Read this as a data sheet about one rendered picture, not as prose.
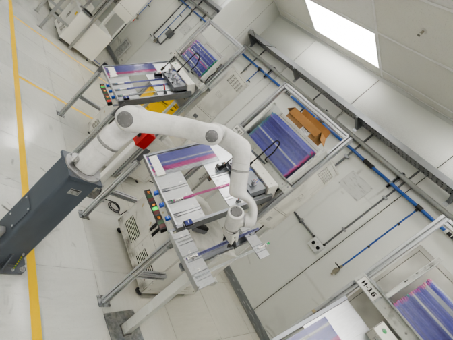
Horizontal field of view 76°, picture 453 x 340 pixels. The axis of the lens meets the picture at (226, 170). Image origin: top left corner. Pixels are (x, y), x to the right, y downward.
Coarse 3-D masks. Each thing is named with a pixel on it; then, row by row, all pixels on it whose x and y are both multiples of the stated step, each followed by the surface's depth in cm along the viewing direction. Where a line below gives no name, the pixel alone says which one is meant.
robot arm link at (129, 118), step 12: (120, 108) 130; (132, 108) 129; (120, 120) 128; (132, 120) 129; (144, 120) 131; (156, 120) 133; (168, 120) 134; (180, 120) 135; (192, 120) 135; (144, 132) 134; (156, 132) 136; (168, 132) 136; (180, 132) 135; (192, 132) 133; (204, 132) 129; (216, 132) 129; (204, 144) 133
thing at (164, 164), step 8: (168, 152) 221; (176, 152) 222; (184, 152) 223; (192, 152) 225; (200, 152) 226; (208, 152) 227; (152, 160) 213; (160, 160) 214; (168, 160) 216; (176, 160) 217; (184, 160) 218; (192, 160) 219; (200, 160) 220; (208, 160) 221; (216, 160) 222; (152, 168) 208; (160, 168) 209; (168, 168) 210; (176, 168) 211; (184, 168) 212
